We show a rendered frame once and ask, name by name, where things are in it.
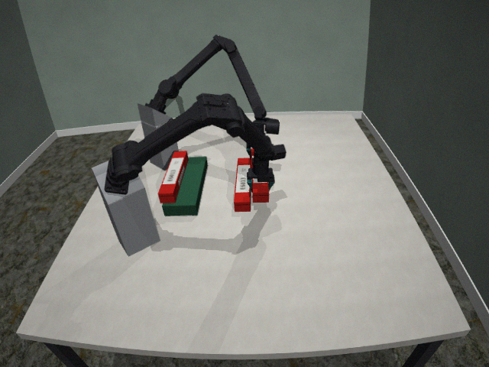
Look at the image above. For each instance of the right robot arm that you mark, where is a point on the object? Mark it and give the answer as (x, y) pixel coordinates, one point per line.
(129, 158)

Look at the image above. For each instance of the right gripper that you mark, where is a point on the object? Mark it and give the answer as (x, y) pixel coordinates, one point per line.
(260, 172)

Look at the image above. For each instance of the white welding electrode box with red edges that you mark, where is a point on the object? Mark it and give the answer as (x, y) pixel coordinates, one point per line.
(260, 189)

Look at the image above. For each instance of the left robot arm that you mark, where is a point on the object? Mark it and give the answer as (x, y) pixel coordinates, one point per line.
(168, 87)

